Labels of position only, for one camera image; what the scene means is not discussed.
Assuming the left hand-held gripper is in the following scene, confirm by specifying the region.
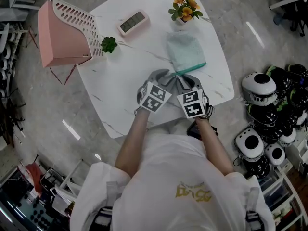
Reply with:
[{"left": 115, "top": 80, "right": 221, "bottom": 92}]
[{"left": 136, "top": 68, "right": 179, "bottom": 114}]

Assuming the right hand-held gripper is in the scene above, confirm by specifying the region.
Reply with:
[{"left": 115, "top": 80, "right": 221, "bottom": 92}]
[{"left": 176, "top": 74, "right": 211, "bottom": 119}]

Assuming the mint green towel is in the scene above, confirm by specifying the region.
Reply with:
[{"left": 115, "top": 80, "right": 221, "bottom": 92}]
[{"left": 166, "top": 30, "right": 208, "bottom": 78}]

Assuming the person's right forearm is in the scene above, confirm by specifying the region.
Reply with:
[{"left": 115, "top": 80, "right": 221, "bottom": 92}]
[{"left": 194, "top": 116, "right": 235, "bottom": 177}]

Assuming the person's left forearm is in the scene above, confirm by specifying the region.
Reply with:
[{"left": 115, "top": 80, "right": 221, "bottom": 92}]
[{"left": 115, "top": 108, "right": 152, "bottom": 178}]

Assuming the black waist-worn device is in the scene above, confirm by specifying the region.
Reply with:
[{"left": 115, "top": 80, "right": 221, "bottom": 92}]
[{"left": 186, "top": 120, "right": 218, "bottom": 141}]

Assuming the small green succulent pot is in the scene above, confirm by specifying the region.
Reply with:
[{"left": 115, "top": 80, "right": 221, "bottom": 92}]
[{"left": 100, "top": 36, "right": 119, "bottom": 54}]

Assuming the pink digital clock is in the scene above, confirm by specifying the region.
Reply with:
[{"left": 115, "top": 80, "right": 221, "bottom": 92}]
[{"left": 117, "top": 8, "right": 151, "bottom": 37}]

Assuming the orange flower pot plant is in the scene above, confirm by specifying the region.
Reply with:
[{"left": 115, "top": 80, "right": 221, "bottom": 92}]
[{"left": 168, "top": 0, "right": 204, "bottom": 26}]

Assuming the pile of black white helmets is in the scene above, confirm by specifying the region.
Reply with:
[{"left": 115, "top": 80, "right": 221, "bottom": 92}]
[{"left": 233, "top": 63, "right": 308, "bottom": 180}]

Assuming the white perforated file holder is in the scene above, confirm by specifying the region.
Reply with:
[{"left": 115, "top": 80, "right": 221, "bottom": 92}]
[{"left": 50, "top": 0, "right": 107, "bottom": 66}]

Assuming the person's white t-shirt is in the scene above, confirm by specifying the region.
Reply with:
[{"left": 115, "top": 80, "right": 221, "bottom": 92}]
[{"left": 69, "top": 132, "right": 277, "bottom": 231}]

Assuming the pink file box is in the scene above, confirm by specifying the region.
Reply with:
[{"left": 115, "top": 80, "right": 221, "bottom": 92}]
[{"left": 37, "top": 0, "right": 93, "bottom": 69}]

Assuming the white plastic drawer unit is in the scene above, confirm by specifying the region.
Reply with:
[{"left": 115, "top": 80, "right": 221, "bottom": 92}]
[{"left": 259, "top": 162, "right": 308, "bottom": 231}]

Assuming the black tripod stand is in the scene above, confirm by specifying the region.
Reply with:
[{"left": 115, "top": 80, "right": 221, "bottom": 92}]
[{"left": 0, "top": 88, "right": 26, "bottom": 137}]

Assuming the white shelf rack with helmets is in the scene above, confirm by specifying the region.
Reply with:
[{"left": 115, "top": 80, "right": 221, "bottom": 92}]
[{"left": 0, "top": 20, "right": 27, "bottom": 98}]

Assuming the red cloth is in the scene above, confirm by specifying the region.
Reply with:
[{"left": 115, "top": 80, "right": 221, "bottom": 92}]
[{"left": 25, "top": 162, "right": 46, "bottom": 199}]

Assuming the grey shoulder strap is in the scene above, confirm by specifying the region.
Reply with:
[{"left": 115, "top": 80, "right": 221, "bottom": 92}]
[
  {"left": 244, "top": 186, "right": 263, "bottom": 231},
  {"left": 92, "top": 180, "right": 119, "bottom": 231}
]

